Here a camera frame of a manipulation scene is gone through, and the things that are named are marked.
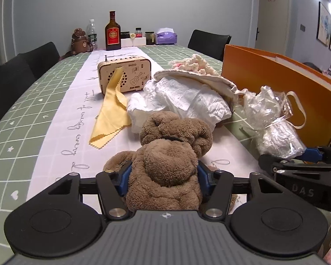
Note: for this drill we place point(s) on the brown bear-shaped bottle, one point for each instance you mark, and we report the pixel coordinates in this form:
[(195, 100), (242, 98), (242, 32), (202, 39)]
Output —
[(80, 42)]

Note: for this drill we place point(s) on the clear crumpled plastic bag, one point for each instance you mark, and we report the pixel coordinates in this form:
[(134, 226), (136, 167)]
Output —
[(267, 107)]

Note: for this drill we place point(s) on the orange box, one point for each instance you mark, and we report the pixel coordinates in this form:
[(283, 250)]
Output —
[(264, 71)]

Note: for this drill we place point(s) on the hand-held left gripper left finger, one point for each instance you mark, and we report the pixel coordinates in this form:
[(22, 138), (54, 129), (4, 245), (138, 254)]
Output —
[(124, 180)]

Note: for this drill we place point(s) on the yellow cloth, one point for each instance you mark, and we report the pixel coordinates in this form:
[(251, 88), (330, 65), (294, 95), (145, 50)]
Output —
[(107, 121)]

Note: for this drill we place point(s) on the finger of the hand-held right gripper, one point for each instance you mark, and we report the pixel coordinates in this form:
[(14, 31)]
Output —
[(313, 154), (267, 162)]

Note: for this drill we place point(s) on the cream elastic band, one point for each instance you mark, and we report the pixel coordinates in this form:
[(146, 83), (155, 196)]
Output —
[(300, 99)]

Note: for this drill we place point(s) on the black chair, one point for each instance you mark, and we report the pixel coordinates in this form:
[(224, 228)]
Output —
[(8, 85), (207, 42), (41, 58)]

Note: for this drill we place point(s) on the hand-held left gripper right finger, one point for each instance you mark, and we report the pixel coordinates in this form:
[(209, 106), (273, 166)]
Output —
[(204, 177)]

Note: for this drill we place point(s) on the wooden radio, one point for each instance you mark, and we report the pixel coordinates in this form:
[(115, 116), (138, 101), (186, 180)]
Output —
[(135, 71)]

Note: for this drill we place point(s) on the green checked tablecloth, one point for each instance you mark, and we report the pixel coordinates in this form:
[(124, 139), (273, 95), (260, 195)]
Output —
[(30, 102)]

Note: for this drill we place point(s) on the red label jar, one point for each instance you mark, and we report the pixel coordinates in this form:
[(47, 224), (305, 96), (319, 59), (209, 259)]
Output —
[(138, 33)]

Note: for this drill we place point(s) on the white box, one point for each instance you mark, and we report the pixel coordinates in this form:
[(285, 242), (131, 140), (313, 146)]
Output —
[(132, 42)]

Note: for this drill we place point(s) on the clear water bottle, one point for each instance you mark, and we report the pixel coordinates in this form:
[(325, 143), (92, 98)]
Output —
[(92, 36)]

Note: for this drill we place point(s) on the dark jar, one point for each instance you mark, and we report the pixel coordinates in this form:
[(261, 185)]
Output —
[(124, 35), (149, 38)]

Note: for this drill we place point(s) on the brown liquor bottle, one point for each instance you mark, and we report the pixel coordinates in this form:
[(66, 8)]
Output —
[(112, 33)]

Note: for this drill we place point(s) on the cream door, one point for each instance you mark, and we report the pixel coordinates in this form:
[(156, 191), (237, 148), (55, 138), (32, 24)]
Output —
[(273, 16)]

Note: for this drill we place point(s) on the brown plush toy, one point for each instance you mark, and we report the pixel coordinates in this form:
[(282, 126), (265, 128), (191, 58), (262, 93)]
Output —
[(165, 165)]

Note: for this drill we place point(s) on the purple tissue box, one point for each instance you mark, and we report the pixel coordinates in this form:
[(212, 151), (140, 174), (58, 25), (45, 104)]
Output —
[(166, 37)]

